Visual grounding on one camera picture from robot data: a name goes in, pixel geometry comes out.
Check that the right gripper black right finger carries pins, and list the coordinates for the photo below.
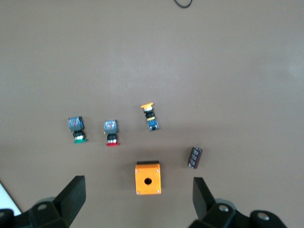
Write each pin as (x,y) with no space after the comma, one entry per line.
(206,206)

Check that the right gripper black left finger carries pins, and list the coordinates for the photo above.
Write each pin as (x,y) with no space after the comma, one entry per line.
(69,199)

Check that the white drawer cabinet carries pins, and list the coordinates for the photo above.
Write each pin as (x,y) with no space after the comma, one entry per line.
(6,199)

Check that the red push button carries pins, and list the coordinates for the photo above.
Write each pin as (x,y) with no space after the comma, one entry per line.
(111,129)

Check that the yellow push button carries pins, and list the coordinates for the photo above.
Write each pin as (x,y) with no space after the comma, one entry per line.
(150,117)

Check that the black terminal block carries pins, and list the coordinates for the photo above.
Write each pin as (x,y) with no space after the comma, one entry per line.
(195,158)

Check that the orange button enclosure box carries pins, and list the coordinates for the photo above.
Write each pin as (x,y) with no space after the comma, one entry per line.
(148,178)

